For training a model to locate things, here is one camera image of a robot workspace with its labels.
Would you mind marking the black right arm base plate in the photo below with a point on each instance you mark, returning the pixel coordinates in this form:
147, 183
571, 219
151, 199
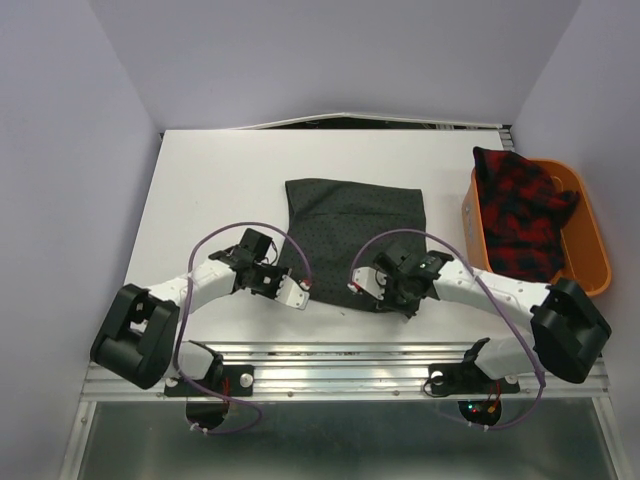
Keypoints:
447, 379

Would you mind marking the orange plastic bin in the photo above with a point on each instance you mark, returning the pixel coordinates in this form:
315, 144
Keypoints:
586, 258

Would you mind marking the dark grey dotted skirt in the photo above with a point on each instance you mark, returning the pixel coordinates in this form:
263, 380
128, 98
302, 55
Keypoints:
331, 220

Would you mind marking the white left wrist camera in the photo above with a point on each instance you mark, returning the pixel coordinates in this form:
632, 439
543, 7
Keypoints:
292, 293

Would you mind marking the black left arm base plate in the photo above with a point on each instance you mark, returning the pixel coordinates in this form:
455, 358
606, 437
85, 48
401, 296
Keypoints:
228, 380

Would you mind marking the red black plaid skirt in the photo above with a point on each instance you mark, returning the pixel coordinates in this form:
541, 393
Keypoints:
522, 214

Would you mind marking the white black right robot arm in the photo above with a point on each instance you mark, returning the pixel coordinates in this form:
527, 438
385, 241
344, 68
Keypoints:
554, 327

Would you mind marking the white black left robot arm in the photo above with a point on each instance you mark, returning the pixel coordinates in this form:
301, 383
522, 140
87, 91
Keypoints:
137, 338

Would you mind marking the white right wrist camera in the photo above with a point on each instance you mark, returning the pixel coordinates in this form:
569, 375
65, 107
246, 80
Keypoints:
369, 281

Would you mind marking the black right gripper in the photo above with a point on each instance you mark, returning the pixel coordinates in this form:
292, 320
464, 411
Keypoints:
408, 309

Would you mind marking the aluminium extrusion frame rail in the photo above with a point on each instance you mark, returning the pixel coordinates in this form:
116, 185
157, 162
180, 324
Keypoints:
325, 372

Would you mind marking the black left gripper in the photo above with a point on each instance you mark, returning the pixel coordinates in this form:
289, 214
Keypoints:
279, 272

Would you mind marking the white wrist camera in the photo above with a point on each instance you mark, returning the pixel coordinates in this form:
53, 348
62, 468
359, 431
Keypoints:
292, 293
369, 281

